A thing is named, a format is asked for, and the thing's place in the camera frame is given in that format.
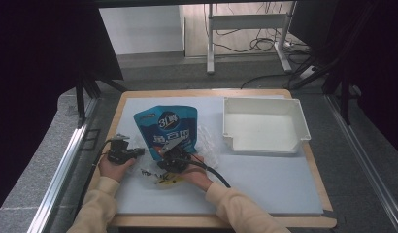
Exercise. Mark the aluminium rail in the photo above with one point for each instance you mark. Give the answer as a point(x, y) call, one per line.
point(58, 168)
point(365, 161)

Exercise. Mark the black curtain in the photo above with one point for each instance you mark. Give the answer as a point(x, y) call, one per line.
point(41, 64)
point(375, 64)

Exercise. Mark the pale blue foam mat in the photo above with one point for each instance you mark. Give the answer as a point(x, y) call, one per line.
point(268, 184)

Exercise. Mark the white metal desk frame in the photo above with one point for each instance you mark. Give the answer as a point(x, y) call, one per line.
point(248, 22)

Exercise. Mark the blue snack pouch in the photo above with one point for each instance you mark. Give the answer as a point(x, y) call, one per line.
point(169, 129)

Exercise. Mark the white panel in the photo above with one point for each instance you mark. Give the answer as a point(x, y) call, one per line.
point(142, 29)

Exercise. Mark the white power strip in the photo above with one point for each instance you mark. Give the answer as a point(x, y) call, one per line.
point(307, 73)

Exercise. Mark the person's left hand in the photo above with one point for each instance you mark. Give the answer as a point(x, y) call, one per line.
point(113, 171)

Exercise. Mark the person's right hand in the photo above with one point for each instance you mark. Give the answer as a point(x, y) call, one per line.
point(197, 174)

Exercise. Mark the black stand legs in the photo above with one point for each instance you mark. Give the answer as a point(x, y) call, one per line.
point(80, 97)
point(344, 93)

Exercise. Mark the white plastic tray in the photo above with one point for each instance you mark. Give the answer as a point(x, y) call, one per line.
point(261, 129)

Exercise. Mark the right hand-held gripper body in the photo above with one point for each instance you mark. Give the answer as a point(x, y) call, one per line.
point(174, 160)

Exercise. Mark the white translucent smiley plastic bag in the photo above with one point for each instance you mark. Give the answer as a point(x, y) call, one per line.
point(208, 145)

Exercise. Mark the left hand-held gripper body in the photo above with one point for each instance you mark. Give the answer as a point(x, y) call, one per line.
point(117, 153)

